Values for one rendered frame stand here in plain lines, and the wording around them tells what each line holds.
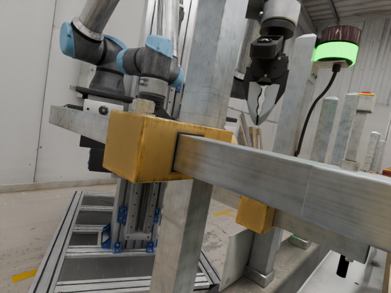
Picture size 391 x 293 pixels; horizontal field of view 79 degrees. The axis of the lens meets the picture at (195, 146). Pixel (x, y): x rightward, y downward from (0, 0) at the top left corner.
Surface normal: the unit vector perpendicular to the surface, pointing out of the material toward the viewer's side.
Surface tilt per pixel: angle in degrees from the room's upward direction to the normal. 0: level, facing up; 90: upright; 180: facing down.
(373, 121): 90
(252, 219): 90
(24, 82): 90
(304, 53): 90
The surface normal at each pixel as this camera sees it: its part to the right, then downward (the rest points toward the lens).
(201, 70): -0.65, -0.05
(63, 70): 0.75, 0.19
